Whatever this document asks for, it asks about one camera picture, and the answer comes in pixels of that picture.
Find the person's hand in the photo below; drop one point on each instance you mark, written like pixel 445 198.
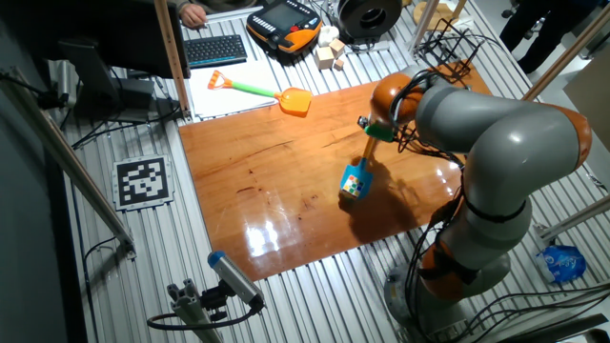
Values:
pixel 193 16

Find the orange green toy shovel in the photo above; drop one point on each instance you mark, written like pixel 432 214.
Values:
pixel 295 101

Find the blue yellow toy shovel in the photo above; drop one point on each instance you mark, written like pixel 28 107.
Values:
pixel 357 174

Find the colourful puzzle cube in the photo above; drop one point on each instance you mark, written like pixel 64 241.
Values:
pixel 352 186

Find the person's sleeved forearm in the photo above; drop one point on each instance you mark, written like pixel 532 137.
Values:
pixel 214 5

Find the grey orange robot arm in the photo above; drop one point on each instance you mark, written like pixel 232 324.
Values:
pixel 505 143

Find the white plastic object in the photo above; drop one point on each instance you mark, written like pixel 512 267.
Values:
pixel 328 34

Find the black keyboard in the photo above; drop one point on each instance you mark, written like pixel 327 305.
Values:
pixel 214 50

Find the black orange teach pendant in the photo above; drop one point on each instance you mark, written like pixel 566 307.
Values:
pixel 283 21

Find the white paper sheets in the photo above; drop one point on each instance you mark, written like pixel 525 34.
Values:
pixel 224 102

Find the black monitor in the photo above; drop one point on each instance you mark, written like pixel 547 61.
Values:
pixel 95 33

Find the black monitor stand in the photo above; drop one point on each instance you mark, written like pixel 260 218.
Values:
pixel 105 90

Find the large wooden cube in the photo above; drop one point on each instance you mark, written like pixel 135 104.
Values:
pixel 324 58

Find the medium wooden block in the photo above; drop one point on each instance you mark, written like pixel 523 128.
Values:
pixel 337 46

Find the small wooden cube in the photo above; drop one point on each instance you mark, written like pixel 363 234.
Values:
pixel 338 65

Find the black filament spool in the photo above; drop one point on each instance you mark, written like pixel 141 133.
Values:
pixel 350 19

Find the black white marker tag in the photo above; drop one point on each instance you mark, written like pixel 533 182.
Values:
pixel 143 182

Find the wooden board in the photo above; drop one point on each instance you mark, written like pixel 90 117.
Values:
pixel 267 200

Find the green wrist flange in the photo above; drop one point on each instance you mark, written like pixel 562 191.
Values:
pixel 380 133

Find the standing person dark clothes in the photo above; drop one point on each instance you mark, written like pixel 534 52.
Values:
pixel 548 24

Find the slanted wooden bar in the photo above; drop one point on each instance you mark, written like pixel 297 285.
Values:
pixel 572 47

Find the brown cardboard panel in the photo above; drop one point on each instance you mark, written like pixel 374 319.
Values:
pixel 591 95

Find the blue plastic bag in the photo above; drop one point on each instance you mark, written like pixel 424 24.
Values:
pixel 561 263

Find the wooden post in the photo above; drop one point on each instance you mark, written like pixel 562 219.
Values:
pixel 171 57

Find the slanted metal frame bar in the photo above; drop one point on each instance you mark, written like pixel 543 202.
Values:
pixel 71 162

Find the aluminium post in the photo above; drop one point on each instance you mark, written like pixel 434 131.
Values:
pixel 421 24

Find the grey camera blue cap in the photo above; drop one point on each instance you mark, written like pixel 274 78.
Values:
pixel 236 278

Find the aluminium camera bracket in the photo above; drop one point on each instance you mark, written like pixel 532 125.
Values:
pixel 190 309

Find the aluminium frame bar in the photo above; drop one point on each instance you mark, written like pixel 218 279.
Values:
pixel 572 220

